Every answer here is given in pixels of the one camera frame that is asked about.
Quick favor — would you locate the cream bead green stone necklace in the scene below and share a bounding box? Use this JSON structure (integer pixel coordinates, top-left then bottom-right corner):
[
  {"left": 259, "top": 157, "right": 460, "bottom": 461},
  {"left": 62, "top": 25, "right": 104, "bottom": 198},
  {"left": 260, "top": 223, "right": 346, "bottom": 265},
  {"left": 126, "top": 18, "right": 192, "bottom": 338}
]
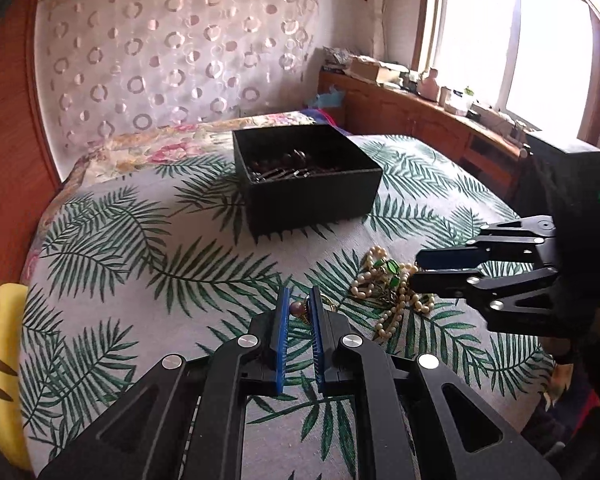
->
[{"left": 349, "top": 244, "right": 438, "bottom": 342}]

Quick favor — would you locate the silver wavy hair pin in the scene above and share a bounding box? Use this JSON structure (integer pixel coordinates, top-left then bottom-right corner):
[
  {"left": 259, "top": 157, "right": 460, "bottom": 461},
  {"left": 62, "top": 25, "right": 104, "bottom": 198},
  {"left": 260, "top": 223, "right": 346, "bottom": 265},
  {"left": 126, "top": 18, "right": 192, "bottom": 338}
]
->
[{"left": 249, "top": 166, "right": 325, "bottom": 183}]

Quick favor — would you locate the black jewelry box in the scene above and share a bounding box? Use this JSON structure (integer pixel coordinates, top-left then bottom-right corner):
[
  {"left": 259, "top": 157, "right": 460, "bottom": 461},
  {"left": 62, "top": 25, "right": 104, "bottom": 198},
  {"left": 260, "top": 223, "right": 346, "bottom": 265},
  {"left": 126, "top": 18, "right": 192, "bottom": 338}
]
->
[{"left": 233, "top": 124, "right": 383, "bottom": 237}]

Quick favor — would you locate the person's right hand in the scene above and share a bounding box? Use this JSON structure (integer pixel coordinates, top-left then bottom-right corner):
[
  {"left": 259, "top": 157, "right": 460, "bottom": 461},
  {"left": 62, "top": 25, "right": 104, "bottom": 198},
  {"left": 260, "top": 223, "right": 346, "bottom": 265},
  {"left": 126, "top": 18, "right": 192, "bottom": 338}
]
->
[{"left": 539, "top": 337, "right": 586, "bottom": 365}]

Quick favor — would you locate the palm leaf print cloth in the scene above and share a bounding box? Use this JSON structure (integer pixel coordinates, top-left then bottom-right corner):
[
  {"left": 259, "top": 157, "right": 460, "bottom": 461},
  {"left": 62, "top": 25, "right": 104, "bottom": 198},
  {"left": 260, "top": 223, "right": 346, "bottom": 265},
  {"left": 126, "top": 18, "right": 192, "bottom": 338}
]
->
[{"left": 20, "top": 136, "right": 554, "bottom": 479}]

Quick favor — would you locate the window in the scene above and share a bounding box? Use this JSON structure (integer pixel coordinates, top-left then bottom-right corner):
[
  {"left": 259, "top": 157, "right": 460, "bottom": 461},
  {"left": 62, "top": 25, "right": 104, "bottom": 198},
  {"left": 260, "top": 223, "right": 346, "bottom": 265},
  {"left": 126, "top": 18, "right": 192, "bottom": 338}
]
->
[{"left": 411, "top": 0, "right": 600, "bottom": 146}]

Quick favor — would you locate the pink bottle on cabinet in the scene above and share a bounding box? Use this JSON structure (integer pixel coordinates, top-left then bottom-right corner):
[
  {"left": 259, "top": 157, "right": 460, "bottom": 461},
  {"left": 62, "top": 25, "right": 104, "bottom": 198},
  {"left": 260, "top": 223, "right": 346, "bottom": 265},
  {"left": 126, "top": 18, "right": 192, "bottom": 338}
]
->
[{"left": 417, "top": 67, "right": 440, "bottom": 102}]

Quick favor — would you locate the wooden cabinet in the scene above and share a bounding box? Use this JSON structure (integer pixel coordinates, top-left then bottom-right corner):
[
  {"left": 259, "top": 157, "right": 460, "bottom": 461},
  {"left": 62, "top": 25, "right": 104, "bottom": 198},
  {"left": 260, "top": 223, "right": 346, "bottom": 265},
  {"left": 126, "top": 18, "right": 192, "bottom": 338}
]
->
[{"left": 318, "top": 70, "right": 522, "bottom": 202}]

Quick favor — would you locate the cardboard box on cabinet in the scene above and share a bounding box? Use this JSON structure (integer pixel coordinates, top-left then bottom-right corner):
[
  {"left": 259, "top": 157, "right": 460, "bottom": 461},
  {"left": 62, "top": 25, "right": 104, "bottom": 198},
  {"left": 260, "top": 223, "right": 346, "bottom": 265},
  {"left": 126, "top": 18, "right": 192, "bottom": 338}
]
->
[{"left": 347, "top": 56, "right": 407, "bottom": 84}]

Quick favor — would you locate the yellow plush cushion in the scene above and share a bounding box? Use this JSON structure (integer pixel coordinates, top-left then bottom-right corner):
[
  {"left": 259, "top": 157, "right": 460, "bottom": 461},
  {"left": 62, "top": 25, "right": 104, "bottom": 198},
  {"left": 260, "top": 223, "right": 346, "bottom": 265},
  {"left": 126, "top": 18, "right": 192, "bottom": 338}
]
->
[{"left": 0, "top": 283, "right": 32, "bottom": 472}]

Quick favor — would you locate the sheer circle pattern curtain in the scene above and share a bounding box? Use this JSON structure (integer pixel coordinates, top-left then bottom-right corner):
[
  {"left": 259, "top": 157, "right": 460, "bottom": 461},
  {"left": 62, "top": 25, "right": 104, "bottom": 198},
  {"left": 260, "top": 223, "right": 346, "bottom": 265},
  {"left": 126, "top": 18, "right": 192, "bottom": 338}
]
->
[{"left": 34, "top": 0, "right": 321, "bottom": 176}]

